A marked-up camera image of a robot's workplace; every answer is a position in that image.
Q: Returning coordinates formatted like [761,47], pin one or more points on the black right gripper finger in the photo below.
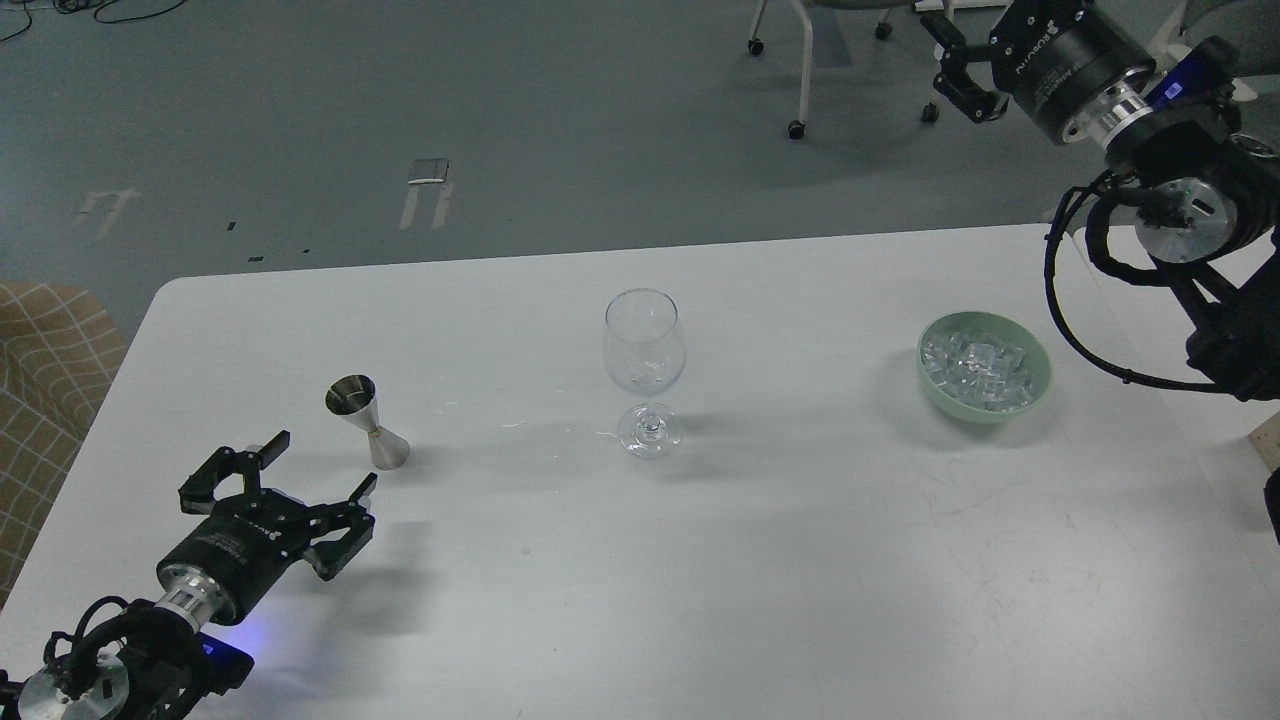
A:
[953,81]

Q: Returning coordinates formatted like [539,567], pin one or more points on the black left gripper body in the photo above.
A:
[244,552]

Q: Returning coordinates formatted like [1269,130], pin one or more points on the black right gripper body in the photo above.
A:
[1058,55]

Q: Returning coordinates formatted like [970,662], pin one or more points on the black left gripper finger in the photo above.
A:
[347,514]
[197,494]

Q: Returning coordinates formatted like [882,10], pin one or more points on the steel double jigger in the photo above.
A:
[354,398]

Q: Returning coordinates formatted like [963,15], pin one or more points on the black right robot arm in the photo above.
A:
[1183,186]

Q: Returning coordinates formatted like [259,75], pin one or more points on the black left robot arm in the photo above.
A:
[145,659]

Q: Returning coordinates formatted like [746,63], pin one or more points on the pile of clear ice cubes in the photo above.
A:
[979,369]

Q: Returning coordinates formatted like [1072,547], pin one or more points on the clear wine glass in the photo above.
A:
[645,353]

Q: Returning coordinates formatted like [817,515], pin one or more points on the green bowl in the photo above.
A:
[1039,362]

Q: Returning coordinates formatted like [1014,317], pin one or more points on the silver floor socket plate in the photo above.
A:
[428,171]

